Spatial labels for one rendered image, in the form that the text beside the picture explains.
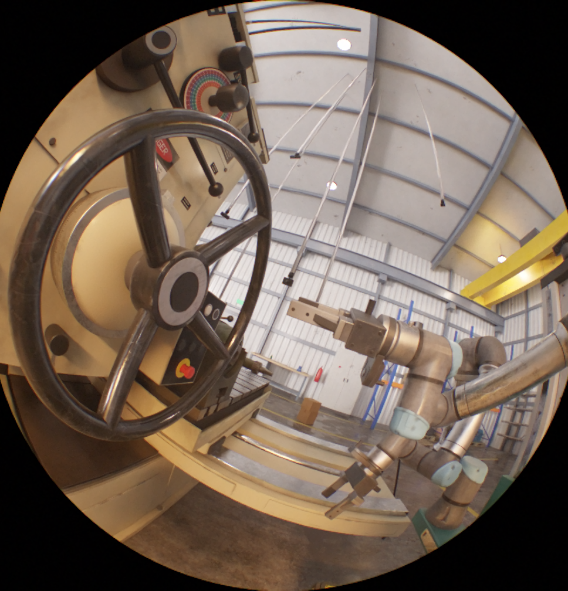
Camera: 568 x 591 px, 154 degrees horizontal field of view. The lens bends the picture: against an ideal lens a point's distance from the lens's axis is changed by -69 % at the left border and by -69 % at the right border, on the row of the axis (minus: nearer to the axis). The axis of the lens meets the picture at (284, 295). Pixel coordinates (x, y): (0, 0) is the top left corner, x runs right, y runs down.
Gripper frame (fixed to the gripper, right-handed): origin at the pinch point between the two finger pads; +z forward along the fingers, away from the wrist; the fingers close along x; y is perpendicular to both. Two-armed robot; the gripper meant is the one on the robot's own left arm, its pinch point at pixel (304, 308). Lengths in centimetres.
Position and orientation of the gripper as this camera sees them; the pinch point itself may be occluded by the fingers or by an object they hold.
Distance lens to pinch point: 37.0
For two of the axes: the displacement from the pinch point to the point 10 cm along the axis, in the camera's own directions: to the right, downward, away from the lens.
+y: 3.0, -9.4, -1.5
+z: -9.2, -3.3, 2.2
